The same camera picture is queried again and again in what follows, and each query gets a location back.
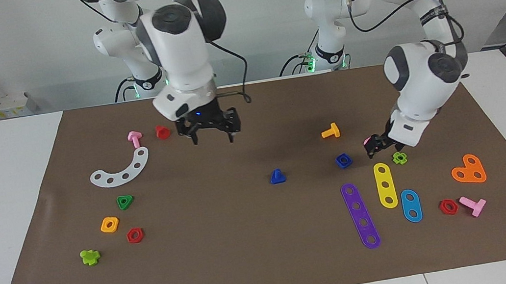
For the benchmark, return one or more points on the white curved five-hole plate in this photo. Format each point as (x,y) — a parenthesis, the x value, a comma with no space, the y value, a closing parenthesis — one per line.
(131,171)

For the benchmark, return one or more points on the brown table mat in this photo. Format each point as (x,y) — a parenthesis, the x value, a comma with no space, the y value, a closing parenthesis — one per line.
(247,242)

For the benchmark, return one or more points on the blue square nut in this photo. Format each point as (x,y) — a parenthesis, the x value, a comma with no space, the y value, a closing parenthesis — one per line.
(338,161)

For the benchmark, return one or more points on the orange heart-shaped plate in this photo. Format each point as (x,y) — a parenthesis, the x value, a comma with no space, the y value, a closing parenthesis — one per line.
(468,171)

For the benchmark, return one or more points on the orange square nut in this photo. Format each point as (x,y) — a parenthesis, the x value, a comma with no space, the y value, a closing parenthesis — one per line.
(104,226)

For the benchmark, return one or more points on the blue two-hole plate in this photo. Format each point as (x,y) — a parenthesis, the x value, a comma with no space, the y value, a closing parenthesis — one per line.
(411,205)

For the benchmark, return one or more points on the red plastic screw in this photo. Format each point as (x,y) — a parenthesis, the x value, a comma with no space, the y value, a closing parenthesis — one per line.
(162,133)

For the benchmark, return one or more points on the orange plastic screw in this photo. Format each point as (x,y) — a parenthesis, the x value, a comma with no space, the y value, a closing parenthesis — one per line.
(330,133)

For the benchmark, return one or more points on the purple four-hole plate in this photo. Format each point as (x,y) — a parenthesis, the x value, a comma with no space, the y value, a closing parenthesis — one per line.
(360,214)

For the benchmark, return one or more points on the pink square nut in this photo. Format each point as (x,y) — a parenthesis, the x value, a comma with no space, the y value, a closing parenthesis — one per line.
(366,139)

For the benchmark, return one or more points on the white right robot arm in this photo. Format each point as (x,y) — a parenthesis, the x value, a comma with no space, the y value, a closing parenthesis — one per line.
(177,58)

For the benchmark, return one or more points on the white plastic box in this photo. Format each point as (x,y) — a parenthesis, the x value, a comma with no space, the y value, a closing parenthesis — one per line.
(10,106)

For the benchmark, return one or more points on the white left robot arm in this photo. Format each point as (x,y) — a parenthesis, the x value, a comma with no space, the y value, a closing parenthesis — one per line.
(417,79)

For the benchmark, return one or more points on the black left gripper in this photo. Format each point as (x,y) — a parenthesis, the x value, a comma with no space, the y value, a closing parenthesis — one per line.
(389,140)

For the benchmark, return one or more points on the light green cross-head screw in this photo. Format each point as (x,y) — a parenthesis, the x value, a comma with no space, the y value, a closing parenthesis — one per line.
(89,257)

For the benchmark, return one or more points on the green triangular nut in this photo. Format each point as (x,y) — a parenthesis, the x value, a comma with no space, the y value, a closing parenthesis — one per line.
(129,198)

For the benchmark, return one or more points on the red hexagonal nut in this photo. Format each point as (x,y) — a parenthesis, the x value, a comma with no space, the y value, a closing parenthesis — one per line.
(442,208)
(130,237)

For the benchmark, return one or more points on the blue triangle-head screw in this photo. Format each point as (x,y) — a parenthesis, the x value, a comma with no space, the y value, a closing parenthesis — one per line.
(278,178)

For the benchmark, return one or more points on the light green cross nut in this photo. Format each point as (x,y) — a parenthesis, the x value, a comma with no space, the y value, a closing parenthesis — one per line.
(396,158)

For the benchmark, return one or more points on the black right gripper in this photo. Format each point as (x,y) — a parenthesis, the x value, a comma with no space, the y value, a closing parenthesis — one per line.
(208,121)

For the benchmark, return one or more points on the yellow three-hole plate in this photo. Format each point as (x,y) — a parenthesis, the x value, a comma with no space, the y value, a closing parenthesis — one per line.
(384,178)

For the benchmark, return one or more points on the pink plastic screw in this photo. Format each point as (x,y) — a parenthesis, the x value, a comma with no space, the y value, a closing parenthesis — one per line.
(135,139)
(477,207)

